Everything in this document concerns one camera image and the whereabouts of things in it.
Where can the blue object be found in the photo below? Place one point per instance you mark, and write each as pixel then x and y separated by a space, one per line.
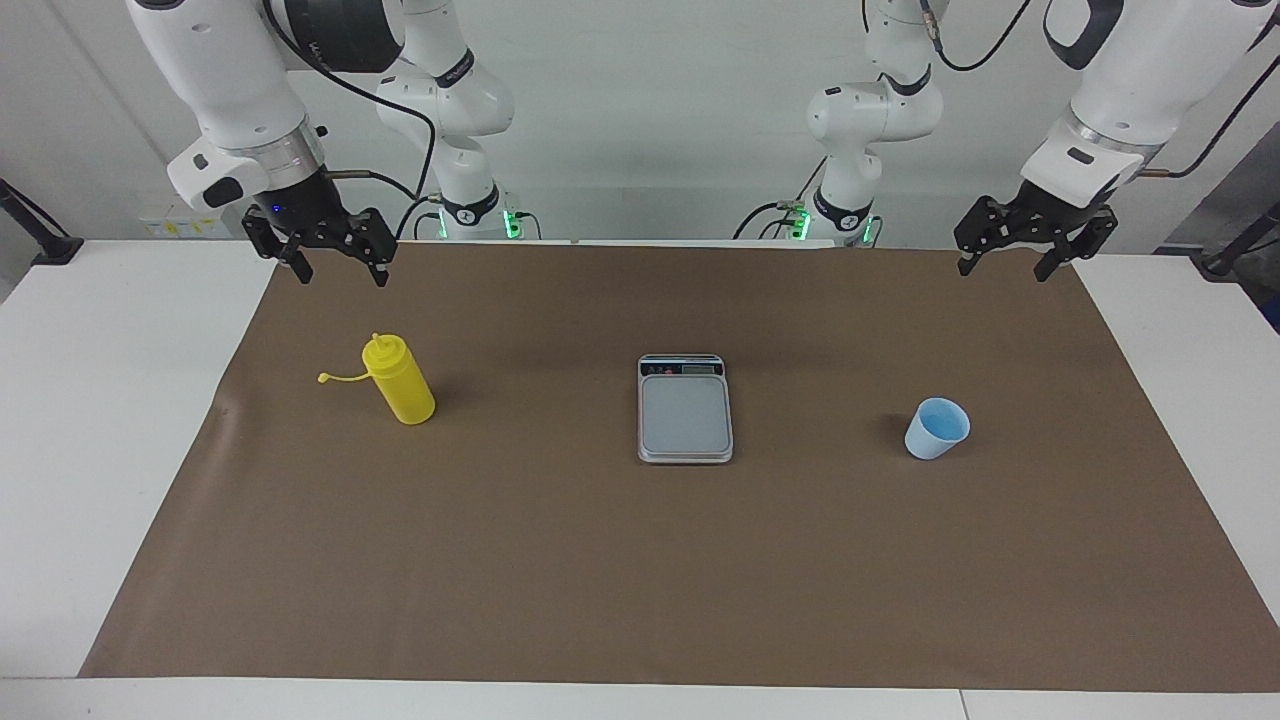
pixel 1274 315

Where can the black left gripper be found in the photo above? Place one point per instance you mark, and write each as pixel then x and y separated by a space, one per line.
pixel 1055 215

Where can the silver digital kitchen scale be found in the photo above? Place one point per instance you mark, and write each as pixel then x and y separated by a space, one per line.
pixel 685 420

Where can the light blue plastic cup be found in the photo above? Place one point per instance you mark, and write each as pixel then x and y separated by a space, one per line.
pixel 935 435

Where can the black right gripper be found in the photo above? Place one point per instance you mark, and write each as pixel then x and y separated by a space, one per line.
pixel 300 205

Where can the yellow squeeze bottle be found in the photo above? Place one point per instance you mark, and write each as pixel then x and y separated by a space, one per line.
pixel 405 390

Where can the white wall socket box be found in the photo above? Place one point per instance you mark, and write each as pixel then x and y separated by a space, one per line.
pixel 170 225

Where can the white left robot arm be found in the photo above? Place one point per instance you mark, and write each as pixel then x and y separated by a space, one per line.
pixel 1130 70

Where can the dark grey panel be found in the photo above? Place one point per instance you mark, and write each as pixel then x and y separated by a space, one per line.
pixel 1250 195

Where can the black clamp stand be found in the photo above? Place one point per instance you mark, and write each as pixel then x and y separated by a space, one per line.
pixel 1225 262
pixel 55 248

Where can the brown paper mat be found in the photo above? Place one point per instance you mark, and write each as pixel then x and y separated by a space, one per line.
pixel 640 560

